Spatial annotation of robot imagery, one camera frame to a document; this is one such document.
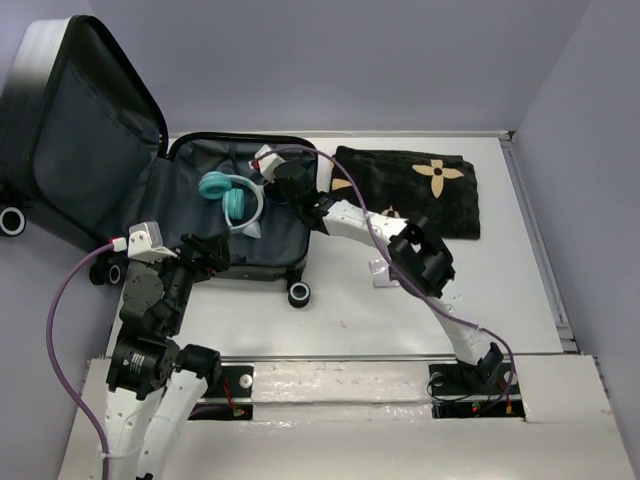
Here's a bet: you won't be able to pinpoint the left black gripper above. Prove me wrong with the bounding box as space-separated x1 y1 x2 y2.
147 228 233 331

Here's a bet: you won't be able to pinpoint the teal cat-ear headphones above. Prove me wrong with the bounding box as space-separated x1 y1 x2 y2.
198 171 265 239

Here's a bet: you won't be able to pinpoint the black beige flower blanket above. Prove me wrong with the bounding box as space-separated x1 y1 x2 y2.
330 146 481 240

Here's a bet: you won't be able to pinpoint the black white space suitcase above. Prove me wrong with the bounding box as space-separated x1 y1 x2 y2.
1 15 317 308

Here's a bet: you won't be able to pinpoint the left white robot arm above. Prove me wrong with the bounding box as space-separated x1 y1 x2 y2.
103 224 231 479

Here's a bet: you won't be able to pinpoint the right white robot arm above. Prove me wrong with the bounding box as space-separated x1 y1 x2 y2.
274 162 504 392

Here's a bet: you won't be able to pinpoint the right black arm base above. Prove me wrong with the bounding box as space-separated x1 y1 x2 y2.
425 342 525 420

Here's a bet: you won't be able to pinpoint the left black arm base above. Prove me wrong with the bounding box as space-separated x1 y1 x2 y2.
188 363 254 421

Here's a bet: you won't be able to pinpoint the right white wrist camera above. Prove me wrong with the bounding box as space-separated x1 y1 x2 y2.
249 144 285 183

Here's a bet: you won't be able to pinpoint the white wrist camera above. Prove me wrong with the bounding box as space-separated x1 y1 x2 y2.
249 144 285 183
110 221 177 264

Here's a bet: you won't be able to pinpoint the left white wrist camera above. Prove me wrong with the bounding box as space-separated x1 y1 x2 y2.
110 221 177 264

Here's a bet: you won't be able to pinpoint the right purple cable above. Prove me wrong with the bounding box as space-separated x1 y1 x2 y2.
254 144 516 406

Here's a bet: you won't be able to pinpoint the aluminium table rail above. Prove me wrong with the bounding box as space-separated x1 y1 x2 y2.
499 131 579 353

